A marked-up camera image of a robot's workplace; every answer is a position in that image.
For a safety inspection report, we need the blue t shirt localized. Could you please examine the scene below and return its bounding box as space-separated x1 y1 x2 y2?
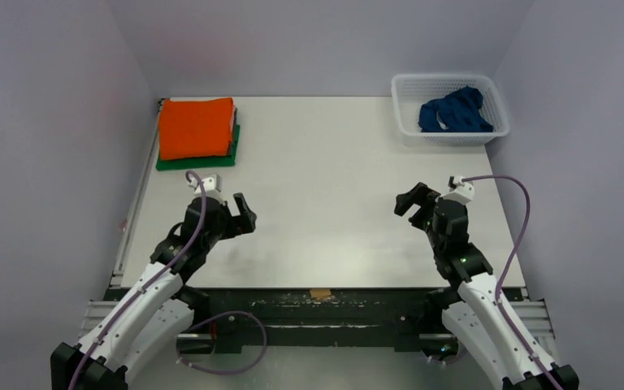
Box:
418 86 494 133

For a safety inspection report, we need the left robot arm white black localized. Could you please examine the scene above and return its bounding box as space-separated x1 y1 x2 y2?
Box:
50 189 257 389

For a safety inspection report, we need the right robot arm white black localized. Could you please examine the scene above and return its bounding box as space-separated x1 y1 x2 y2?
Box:
394 177 580 389

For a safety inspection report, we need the folded green t shirt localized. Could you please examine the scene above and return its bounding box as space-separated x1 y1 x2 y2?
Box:
155 152 236 171

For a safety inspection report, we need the folded dark t shirt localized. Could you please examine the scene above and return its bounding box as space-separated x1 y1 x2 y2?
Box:
228 106 240 159

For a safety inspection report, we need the folded orange t shirt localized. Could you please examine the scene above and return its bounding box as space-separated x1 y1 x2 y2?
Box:
158 97 236 161

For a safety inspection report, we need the white plastic basket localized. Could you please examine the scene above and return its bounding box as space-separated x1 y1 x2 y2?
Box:
391 73 510 146

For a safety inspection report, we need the brown tape piece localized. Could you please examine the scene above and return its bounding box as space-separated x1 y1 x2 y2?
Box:
310 288 333 301

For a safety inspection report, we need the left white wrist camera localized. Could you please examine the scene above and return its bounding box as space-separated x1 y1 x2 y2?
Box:
190 174 222 198

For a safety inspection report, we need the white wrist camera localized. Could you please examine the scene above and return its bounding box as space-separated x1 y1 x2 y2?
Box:
442 175 475 205
190 174 222 198

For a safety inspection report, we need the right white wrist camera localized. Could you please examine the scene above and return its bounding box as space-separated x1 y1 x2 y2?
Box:
442 175 475 205

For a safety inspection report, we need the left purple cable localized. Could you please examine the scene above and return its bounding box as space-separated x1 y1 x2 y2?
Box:
66 170 209 390

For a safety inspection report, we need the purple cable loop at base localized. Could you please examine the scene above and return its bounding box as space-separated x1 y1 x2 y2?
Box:
175 310 268 376

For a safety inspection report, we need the black mounting base rail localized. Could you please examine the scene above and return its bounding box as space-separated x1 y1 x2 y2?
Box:
172 288 457 357

